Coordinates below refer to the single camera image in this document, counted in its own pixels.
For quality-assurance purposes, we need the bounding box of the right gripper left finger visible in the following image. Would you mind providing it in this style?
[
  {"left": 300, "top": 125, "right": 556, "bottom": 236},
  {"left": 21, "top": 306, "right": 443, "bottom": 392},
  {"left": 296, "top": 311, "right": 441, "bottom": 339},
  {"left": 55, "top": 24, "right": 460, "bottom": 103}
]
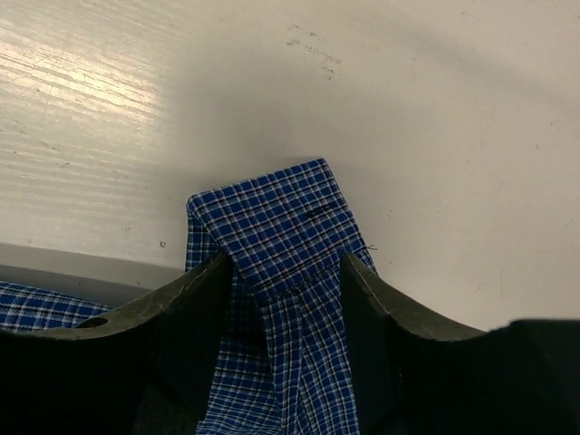
[{"left": 1, "top": 255, "right": 232, "bottom": 434}]

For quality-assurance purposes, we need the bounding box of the blue checked long sleeve shirt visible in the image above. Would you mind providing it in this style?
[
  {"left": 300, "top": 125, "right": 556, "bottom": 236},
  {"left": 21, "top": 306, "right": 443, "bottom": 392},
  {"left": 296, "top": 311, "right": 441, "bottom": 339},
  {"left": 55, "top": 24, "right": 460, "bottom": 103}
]
[{"left": 1, "top": 159, "right": 372, "bottom": 434}]

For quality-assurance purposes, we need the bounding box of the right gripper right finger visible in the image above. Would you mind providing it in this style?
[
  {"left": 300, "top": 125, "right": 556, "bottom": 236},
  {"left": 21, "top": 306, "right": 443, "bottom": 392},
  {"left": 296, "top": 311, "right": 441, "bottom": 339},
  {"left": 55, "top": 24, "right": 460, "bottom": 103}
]
[{"left": 340, "top": 254, "right": 579, "bottom": 434}]

